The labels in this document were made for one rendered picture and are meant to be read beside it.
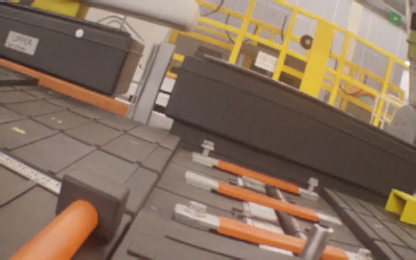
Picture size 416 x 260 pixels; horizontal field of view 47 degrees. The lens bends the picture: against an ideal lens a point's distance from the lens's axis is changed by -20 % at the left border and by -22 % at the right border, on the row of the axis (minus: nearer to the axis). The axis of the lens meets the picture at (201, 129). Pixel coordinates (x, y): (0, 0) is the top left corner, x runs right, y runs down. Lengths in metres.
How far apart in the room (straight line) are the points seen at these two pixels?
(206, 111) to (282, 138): 0.11
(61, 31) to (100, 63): 0.09
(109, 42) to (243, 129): 0.22
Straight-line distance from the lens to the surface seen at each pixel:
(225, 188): 0.48
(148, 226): 0.24
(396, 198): 0.72
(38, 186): 0.26
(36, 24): 0.84
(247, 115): 0.79
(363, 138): 0.82
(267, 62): 10.18
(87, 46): 0.81
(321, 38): 10.30
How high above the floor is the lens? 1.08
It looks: 5 degrees down
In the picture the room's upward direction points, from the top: 20 degrees clockwise
